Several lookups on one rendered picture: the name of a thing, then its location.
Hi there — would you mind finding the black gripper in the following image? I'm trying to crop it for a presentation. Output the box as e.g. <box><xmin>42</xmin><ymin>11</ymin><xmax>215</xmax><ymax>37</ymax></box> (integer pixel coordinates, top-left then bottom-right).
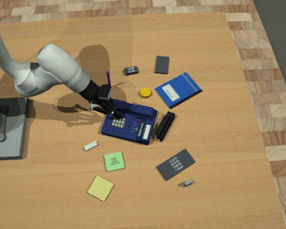
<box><xmin>78</xmin><ymin>80</ymin><xmax>123</xmax><ymax>119</ymax></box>

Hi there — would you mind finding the yellow cylinder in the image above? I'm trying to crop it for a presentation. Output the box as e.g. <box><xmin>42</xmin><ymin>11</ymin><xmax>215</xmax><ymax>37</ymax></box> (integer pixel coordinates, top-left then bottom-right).
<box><xmin>141</xmin><ymin>88</ymin><xmax>150</xmax><ymax>98</ymax></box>

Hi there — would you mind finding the grey keypad panel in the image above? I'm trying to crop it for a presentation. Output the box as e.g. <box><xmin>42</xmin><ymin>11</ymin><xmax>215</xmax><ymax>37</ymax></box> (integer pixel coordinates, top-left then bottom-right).
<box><xmin>157</xmin><ymin>149</ymin><xmax>195</xmax><ymax>181</ymax></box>

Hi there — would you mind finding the green sticky note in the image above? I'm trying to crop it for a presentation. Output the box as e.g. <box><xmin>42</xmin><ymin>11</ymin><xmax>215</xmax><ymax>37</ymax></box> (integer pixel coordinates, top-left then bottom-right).
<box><xmin>104</xmin><ymin>152</ymin><xmax>125</xmax><ymax>172</ymax></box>

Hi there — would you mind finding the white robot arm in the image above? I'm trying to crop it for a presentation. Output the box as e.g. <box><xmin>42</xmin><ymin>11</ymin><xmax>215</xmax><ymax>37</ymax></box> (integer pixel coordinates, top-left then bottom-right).
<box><xmin>0</xmin><ymin>36</ymin><xmax>112</xmax><ymax>142</ymax></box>

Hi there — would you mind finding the blue notebook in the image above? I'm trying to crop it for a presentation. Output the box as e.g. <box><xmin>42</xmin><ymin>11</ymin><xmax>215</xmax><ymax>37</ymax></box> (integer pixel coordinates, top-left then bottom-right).
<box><xmin>155</xmin><ymin>72</ymin><xmax>202</xmax><ymax>109</ymax></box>

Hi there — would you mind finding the yellow sticky note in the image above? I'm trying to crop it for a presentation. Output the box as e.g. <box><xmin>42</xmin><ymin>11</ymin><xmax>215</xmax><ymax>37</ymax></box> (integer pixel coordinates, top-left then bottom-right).
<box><xmin>87</xmin><ymin>175</ymin><xmax>114</xmax><ymax>201</ymax></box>

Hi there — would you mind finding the blue telephone handset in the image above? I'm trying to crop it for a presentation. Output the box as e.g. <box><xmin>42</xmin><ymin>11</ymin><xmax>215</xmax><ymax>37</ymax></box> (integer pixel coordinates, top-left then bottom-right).
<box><xmin>112</xmin><ymin>99</ymin><xmax>154</xmax><ymax>119</ymax></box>

